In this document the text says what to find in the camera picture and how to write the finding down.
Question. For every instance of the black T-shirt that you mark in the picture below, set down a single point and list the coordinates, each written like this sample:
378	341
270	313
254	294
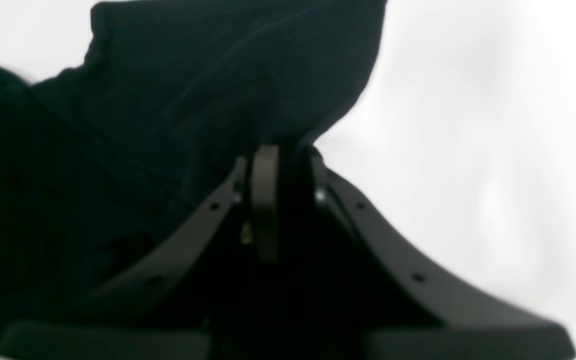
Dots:
101	163

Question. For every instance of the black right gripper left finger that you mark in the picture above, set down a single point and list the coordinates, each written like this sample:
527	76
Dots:
103	324

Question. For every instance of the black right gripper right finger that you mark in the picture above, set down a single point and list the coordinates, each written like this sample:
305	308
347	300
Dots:
425	311

